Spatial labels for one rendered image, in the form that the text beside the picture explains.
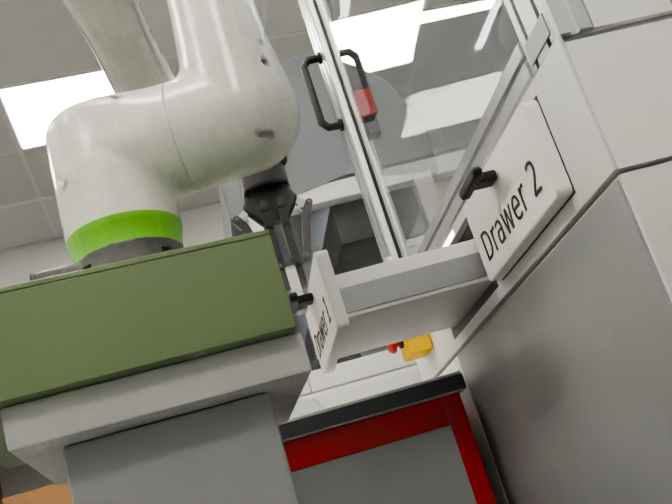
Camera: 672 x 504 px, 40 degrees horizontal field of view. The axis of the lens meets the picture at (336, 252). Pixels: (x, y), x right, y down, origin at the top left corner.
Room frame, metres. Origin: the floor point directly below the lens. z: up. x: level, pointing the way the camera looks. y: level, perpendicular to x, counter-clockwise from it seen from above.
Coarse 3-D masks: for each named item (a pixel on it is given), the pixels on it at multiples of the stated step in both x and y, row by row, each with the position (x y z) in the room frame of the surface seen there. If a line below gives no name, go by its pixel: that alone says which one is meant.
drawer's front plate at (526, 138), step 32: (512, 128) 0.92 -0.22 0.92; (544, 128) 0.88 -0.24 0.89; (512, 160) 0.95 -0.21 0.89; (544, 160) 0.88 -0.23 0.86; (480, 192) 1.08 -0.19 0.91; (512, 192) 0.98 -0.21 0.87; (544, 192) 0.90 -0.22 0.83; (480, 224) 1.12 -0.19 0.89; (544, 224) 0.96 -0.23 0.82; (512, 256) 1.06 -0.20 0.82
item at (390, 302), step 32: (416, 256) 1.19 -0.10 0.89; (448, 256) 1.20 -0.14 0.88; (480, 256) 1.20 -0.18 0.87; (352, 288) 1.17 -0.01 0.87; (384, 288) 1.18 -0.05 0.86; (416, 288) 1.19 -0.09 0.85; (448, 288) 1.20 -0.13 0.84; (480, 288) 1.24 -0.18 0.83; (352, 320) 1.19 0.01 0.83; (384, 320) 1.25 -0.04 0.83; (416, 320) 1.32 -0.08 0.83; (448, 320) 1.39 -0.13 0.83; (352, 352) 1.41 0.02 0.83
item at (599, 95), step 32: (608, 32) 0.80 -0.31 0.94; (640, 32) 0.80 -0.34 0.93; (544, 64) 0.83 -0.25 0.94; (576, 64) 0.79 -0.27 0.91; (608, 64) 0.80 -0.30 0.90; (640, 64) 0.80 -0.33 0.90; (544, 96) 0.86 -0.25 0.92; (576, 96) 0.80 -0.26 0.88; (608, 96) 0.79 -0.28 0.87; (640, 96) 0.80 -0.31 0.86; (576, 128) 0.82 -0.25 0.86; (608, 128) 0.79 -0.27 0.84; (640, 128) 0.80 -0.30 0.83; (576, 160) 0.85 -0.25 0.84; (608, 160) 0.79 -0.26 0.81; (640, 160) 0.79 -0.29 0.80; (576, 192) 0.87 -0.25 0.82; (544, 256) 1.03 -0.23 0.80; (512, 288) 1.15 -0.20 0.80; (480, 320) 1.31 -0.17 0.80; (448, 352) 1.54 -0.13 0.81
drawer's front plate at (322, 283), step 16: (320, 256) 1.15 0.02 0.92; (320, 272) 1.15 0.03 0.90; (320, 288) 1.19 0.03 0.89; (336, 288) 1.15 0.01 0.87; (320, 304) 1.23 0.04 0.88; (336, 304) 1.15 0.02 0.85; (320, 320) 1.28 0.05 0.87; (336, 320) 1.15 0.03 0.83; (336, 336) 1.19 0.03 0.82; (336, 352) 1.29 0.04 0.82
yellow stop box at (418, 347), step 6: (420, 336) 1.62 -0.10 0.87; (426, 336) 1.62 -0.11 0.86; (402, 342) 1.64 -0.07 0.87; (408, 342) 1.61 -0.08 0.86; (414, 342) 1.61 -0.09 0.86; (420, 342) 1.62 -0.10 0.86; (426, 342) 1.62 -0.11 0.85; (402, 348) 1.66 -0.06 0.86; (408, 348) 1.62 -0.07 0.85; (414, 348) 1.61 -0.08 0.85; (420, 348) 1.62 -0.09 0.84; (426, 348) 1.62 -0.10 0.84; (402, 354) 1.68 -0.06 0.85; (408, 354) 1.63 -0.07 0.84; (414, 354) 1.62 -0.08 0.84; (420, 354) 1.64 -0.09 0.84; (426, 354) 1.66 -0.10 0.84; (408, 360) 1.67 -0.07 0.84
